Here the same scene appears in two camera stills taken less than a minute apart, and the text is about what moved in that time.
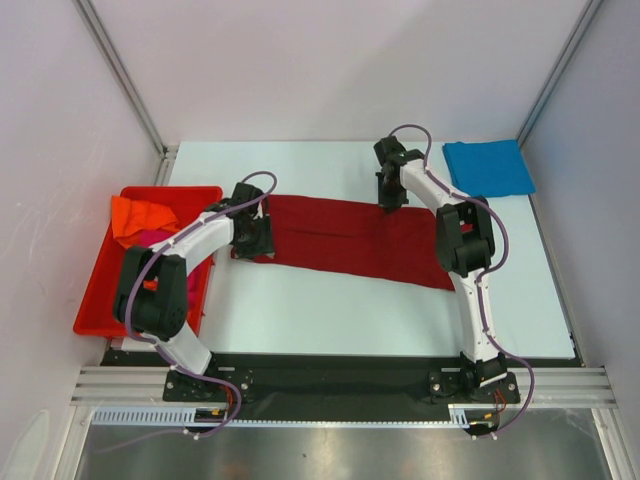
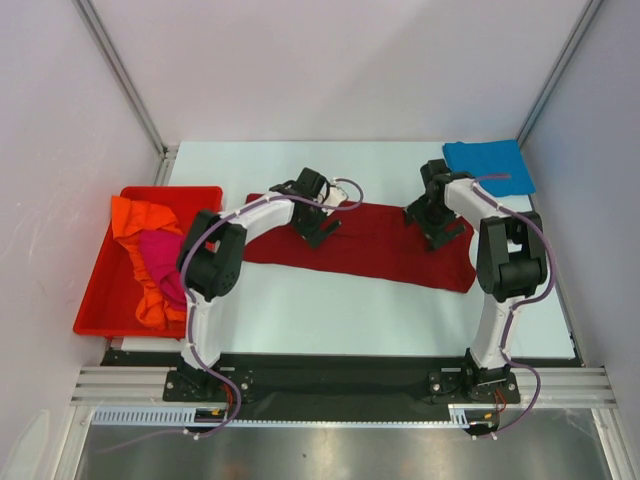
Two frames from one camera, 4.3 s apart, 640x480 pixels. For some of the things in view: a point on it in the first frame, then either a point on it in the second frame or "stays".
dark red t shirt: x=356 y=238 stays
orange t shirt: x=130 y=217 stays
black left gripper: x=264 y=243 → x=313 y=235
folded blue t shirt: x=488 y=168 stays
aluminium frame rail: x=573 y=386 stays
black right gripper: x=391 y=191 → x=441 y=231
